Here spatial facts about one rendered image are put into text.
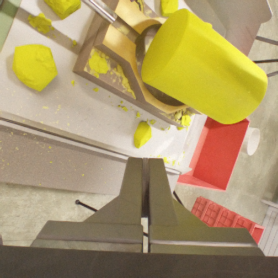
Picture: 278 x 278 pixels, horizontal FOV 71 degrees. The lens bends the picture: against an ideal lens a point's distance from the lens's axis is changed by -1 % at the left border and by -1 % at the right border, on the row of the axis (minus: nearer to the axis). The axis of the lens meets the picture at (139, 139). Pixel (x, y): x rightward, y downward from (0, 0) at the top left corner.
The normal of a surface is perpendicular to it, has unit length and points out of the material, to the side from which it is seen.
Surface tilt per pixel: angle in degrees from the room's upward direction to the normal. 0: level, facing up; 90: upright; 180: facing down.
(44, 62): 22
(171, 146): 0
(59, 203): 0
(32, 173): 0
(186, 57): 29
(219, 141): 90
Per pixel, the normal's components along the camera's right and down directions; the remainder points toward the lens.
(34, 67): 0.57, 0.55
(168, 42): -0.85, -0.33
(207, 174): -0.71, -0.25
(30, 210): 0.62, 0.22
